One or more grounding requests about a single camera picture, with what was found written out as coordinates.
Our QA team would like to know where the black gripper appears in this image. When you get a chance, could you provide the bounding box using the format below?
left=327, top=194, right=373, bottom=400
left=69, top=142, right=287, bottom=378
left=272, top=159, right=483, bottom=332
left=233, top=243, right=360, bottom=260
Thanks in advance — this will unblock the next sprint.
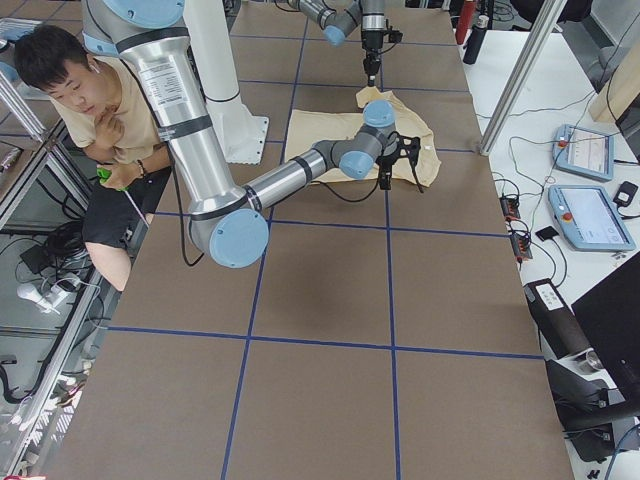
left=361, top=30, right=384, bottom=87
left=378, top=154, right=393, bottom=190

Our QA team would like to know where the pale yellow long-sleeve shirt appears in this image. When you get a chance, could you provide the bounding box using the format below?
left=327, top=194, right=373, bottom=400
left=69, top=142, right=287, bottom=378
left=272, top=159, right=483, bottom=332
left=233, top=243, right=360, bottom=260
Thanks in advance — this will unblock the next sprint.
left=283, top=87, right=442, bottom=188

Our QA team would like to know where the black water bottle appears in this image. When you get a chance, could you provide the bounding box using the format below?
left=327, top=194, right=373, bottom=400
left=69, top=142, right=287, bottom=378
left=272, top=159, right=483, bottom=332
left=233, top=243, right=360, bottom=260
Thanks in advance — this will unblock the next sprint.
left=463, top=15, right=490, bottom=65

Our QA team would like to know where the red water bottle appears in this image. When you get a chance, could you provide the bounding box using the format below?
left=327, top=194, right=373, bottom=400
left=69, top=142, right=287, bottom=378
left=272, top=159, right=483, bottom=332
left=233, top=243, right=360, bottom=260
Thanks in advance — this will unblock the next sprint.
left=455, top=0, right=476, bottom=45

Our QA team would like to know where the brown gridded table mat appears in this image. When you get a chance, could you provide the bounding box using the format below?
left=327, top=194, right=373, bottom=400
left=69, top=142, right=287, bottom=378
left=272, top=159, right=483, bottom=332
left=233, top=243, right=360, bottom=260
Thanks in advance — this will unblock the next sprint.
left=47, top=9, right=573, bottom=479

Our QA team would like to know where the far blue teach pendant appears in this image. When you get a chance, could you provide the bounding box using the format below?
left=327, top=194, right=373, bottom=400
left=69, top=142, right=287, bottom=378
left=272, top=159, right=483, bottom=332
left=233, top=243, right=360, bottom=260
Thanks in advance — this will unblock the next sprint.
left=552, top=124, right=614, bottom=182

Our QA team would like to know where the blue teach pendant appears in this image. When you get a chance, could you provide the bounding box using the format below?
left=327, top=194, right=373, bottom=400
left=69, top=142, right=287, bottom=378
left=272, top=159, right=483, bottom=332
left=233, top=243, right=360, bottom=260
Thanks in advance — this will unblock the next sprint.
left=552, top=124, right=614, bottom=182
left=548, top=185, right=636, bottom=252

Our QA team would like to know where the near blue teach pendant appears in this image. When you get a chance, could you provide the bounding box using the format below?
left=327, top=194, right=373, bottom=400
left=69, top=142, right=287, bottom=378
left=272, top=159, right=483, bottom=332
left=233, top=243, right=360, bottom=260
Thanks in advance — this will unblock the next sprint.
left=548, top=185, right=636, bottom=252

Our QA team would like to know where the black box with label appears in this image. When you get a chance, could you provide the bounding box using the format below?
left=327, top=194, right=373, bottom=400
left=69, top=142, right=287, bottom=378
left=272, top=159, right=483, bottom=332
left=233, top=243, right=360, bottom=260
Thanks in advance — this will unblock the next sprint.
left=523, top=279, right=591, bottom=358

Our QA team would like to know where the black power adapter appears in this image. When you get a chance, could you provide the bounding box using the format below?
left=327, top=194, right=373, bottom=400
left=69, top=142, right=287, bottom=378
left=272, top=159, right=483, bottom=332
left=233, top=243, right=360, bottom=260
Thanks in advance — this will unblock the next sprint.
left=614, top=181, right=639, bottom=207

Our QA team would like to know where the seated person in beige shirt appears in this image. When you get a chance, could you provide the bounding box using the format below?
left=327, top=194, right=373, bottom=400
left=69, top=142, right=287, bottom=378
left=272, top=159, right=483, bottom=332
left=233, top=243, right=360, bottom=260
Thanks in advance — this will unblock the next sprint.
left=14, top=25, right=171, bottom=291

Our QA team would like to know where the black monitor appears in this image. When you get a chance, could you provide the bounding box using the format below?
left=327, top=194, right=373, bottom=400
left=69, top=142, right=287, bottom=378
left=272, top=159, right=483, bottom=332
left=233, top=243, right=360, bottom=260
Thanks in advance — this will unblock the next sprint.
left=572, top=255, right=639, bottom=400

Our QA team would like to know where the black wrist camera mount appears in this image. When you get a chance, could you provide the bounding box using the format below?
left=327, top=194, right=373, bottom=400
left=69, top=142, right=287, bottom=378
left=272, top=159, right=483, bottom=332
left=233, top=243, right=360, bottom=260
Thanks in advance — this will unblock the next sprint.
left=385, top=28, right=403, bottom=44
left=391, top=132, right=421, bottom=168

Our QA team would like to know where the aluminium frame post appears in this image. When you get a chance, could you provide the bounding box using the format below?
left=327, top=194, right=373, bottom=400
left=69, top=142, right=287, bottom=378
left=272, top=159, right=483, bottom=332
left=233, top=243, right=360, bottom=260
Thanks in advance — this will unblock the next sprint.
left=479, top=0, right=567, bottom=156

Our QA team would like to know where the green handled tool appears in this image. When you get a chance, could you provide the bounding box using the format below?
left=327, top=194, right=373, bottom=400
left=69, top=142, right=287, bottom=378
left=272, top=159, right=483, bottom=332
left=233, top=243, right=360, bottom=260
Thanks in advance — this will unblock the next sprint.
left=96, top=167, right=132, bottom=193

